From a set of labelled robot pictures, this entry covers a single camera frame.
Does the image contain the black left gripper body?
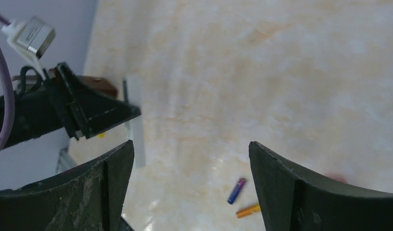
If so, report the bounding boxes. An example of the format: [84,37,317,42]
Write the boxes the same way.
[4,63,141,148]

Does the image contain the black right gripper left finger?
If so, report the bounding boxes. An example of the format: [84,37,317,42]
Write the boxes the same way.
[0,141,134,231]

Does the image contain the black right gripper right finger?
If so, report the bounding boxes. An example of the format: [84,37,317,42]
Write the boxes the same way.
[249,141,393,231]

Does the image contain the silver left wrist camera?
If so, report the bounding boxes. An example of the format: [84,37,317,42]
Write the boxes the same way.
[1,16,56,80]

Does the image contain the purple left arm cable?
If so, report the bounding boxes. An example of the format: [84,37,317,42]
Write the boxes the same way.
[0,9,16,159]

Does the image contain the orange battery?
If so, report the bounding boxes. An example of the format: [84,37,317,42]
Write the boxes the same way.
[236,204,261,218]

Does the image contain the purple blue battery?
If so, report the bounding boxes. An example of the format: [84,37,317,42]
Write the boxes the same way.
[227,178,247,205]

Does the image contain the brown round object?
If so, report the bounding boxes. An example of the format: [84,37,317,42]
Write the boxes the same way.
[78,76,118,98]

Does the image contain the white remote control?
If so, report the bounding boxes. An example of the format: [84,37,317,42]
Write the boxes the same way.
[123,75,146,168]

